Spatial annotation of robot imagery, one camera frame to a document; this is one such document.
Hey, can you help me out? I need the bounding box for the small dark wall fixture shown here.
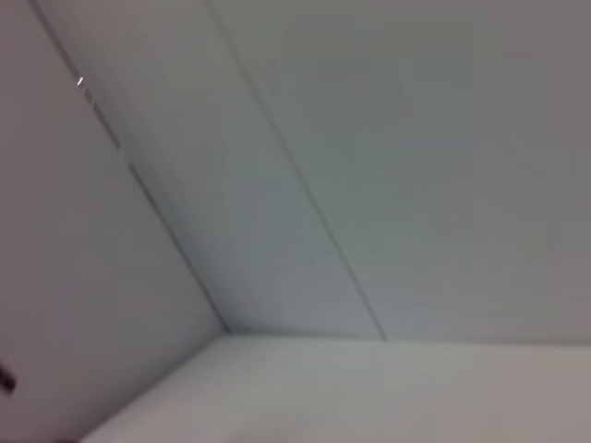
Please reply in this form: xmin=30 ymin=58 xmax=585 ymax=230
xmin=0 ymin=363 xmax=18 ymax=397

